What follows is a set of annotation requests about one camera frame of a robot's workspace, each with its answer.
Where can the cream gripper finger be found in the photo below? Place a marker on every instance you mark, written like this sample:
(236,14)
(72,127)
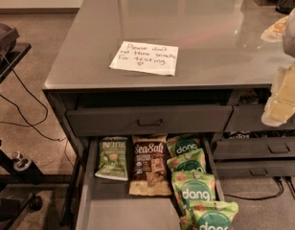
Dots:
(280,106)

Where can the brown sea salt chip bag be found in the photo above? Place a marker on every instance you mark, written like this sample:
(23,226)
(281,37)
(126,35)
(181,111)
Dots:
(149,175)

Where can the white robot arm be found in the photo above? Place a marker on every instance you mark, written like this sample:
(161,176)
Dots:
(283,30)

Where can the dark snack bags right drawer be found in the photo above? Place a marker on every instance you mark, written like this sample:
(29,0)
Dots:
(254,96)

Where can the grey top right drawer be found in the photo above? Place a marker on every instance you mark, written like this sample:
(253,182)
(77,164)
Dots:
(248,118)

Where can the grey middle right drawer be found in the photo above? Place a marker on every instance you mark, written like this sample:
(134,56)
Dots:
(255,148)

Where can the grey bottom right drawer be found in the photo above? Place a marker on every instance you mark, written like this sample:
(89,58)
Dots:
(256,168)

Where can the green dang bag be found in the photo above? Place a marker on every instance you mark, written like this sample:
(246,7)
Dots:
(190,161)
(182,144)
(192,185)
(209,215)

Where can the green dang bag top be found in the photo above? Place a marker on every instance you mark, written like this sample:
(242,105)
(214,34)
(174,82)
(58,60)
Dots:
(182,144)

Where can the grey metal drawer cabinet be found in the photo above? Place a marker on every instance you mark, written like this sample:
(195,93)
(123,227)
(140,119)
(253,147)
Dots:
(220,54)

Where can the green dang bag front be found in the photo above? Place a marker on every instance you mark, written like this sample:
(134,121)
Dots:
(209,215)

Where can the green white snack bag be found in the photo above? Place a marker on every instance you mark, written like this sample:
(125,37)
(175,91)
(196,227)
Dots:
(112,161)

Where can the grey top left drawer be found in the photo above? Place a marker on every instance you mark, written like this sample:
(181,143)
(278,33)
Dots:
(148,119)

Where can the open grey middle drawer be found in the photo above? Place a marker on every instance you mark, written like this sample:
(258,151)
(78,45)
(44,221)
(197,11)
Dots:
(106,204)

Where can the white handwritten paper note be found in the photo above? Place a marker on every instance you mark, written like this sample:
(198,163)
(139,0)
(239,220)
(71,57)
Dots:
(147,58)

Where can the black stand with equipment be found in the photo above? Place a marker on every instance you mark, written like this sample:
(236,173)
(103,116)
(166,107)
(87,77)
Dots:
(29,125)

